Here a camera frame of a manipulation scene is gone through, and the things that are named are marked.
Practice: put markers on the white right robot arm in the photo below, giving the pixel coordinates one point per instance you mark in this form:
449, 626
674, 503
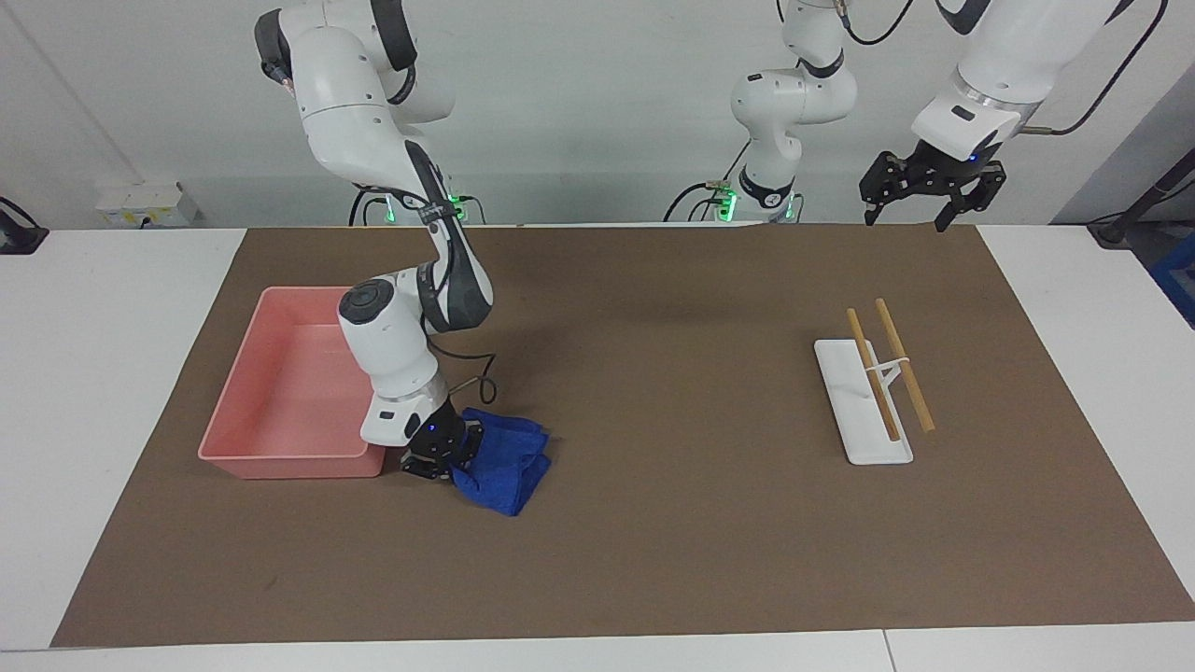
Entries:
392, 345

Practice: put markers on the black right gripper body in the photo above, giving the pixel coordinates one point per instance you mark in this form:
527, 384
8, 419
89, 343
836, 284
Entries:
439, 439

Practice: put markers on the blue box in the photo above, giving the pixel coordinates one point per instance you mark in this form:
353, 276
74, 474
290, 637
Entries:
1178, 280

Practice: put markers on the wooden dowel rod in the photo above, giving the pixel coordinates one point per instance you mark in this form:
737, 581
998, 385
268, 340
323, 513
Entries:
864, 350
910, 383

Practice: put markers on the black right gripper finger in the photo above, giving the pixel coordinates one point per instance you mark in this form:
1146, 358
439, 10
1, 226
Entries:
469, 446
425, 467

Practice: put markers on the pink plastic bin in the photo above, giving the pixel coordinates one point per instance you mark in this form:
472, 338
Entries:
280, 392

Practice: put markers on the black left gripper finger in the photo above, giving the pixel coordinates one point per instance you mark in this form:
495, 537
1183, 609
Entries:
872, 210
957, 207

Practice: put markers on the black slanted pole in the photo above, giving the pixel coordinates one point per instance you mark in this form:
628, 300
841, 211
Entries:
1148, 191

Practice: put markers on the black desk object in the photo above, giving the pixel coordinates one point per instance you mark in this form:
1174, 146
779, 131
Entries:
19, 238

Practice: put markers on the brown table mat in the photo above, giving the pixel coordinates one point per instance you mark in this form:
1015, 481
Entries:
653, 513

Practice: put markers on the white power strip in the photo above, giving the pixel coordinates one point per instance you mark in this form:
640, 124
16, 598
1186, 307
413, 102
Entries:
140, 201

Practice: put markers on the white rack tray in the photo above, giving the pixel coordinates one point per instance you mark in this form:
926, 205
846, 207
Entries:
854, 411

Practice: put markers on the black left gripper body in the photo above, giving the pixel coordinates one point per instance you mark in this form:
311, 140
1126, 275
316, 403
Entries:
929, 168

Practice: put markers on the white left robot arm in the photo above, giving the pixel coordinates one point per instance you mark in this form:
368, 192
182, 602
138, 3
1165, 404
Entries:
990, 65

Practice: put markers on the blue microfiber towel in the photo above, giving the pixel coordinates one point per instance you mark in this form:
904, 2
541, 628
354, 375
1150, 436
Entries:
509, 467

